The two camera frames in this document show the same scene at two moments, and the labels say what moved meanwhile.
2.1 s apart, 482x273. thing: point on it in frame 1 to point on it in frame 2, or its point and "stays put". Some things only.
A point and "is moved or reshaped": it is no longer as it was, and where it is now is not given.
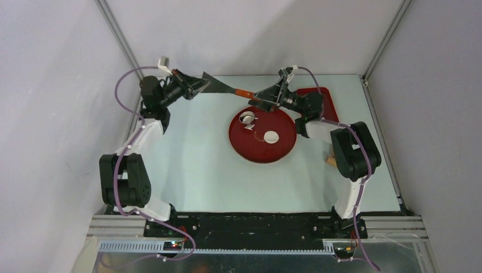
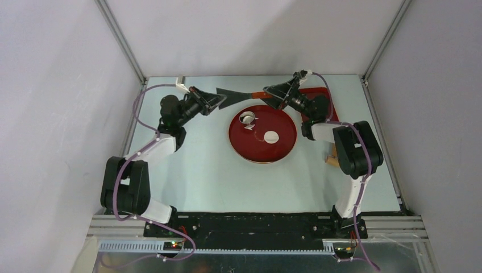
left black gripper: (194, 85) to (210, 101)
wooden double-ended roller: (331, 159) stays put
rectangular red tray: (329, 110) stays put
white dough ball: (271, 137) stays put
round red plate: (261, 136) stays put
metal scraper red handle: (215, 86) is moved or reshaped
